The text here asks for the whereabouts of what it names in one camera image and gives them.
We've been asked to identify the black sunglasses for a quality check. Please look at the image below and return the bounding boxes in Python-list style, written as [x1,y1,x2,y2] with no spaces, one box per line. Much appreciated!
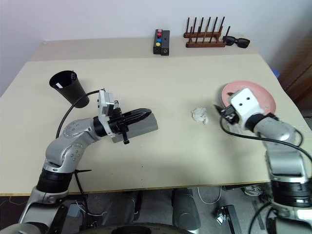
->
[222,36,251,48]

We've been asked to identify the black plastic cup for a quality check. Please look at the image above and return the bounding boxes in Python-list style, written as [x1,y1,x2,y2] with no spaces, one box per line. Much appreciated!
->
[49,70,89,109]

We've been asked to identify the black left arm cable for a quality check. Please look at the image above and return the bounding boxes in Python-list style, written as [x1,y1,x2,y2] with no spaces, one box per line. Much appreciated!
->
[55,90,100,195]

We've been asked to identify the white floor cable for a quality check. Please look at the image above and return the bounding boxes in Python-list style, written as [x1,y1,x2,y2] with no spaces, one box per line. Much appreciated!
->
[196,186,222,204]

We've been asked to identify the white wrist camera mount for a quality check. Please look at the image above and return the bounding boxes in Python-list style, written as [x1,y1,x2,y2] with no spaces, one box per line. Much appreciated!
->
[97,89,122,144]
[230,87,264,120]

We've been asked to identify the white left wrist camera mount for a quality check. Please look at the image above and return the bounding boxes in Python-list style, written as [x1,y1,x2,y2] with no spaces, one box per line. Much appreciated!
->
[97,89,122,144]

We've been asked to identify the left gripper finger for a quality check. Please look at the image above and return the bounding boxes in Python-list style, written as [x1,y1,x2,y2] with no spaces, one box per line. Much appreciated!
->
[125,111,153,123]
[123,108,151,118]

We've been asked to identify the grey white sneaker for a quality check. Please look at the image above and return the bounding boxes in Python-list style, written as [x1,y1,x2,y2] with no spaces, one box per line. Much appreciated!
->
[244,184,263,197]

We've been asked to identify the crumpled white tissue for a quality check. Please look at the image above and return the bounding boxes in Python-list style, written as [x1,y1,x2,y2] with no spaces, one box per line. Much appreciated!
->
[191,107,210,126]

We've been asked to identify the black rectangular box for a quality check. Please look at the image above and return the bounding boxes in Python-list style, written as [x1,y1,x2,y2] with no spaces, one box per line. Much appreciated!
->
[160,30,171,57]

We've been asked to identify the black metal floor bracket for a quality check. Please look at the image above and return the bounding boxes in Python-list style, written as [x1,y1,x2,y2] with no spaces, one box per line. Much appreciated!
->
[214,205,242,234]

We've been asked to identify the dark rounded shape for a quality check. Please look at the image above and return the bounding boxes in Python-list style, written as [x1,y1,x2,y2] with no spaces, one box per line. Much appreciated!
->
[172,187,202,231]

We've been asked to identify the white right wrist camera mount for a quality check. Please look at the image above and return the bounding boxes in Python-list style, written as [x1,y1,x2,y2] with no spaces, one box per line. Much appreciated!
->
[230,87,264,120]

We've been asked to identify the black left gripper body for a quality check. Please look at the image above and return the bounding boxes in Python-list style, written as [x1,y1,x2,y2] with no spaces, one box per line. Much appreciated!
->
[108,99,130,145]

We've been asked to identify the pink round plate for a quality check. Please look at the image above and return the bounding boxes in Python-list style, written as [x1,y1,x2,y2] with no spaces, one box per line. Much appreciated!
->
[221,79,277,115]

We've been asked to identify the black box with coloured buttons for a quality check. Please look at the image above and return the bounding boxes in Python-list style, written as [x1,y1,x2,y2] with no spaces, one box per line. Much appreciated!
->
[153,29,163,55]

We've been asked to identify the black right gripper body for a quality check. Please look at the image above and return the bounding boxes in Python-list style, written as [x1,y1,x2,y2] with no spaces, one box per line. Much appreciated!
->
[220,105,239,125]

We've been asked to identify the dark wooden peg rack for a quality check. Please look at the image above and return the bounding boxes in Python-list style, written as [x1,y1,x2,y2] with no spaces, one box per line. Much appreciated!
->
[183,16,231,48]

